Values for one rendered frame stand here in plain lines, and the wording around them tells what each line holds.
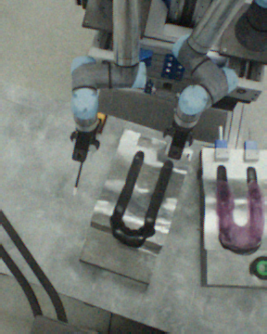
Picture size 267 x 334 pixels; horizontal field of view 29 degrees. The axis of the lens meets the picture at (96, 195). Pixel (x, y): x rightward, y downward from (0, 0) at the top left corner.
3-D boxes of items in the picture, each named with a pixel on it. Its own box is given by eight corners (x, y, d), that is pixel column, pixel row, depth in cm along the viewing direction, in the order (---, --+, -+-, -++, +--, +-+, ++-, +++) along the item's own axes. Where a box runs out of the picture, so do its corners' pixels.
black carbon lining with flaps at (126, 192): (134, 150, 186) (136, 141, 177) (177, 164, 184) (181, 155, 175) (103, 238, 177) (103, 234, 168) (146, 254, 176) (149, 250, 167)
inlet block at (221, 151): (212, 129, 192) (215, 123, 187) (225, 130, 192) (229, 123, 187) (212, 161, 189) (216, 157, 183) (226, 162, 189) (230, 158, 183)
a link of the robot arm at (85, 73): (107, 66, 157) (108, 98, 154) (70, 67, 157) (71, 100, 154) (108, 52, 150) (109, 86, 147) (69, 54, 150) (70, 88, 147)
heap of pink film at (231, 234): (212, 178, 184) (217, 172, 176) (261, 180, 184) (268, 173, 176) (213, 250, 177) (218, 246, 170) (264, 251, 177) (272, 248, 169)
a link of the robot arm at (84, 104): (97, 83, 145) (98, 111, 143) (97, 101, 156) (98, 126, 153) (69, 85, 145) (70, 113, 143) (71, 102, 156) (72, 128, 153)
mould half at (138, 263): (123, 137, 195) (125, 123, 181) (189, 159, 192) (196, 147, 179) (79, 261, 182) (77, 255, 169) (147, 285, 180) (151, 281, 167)
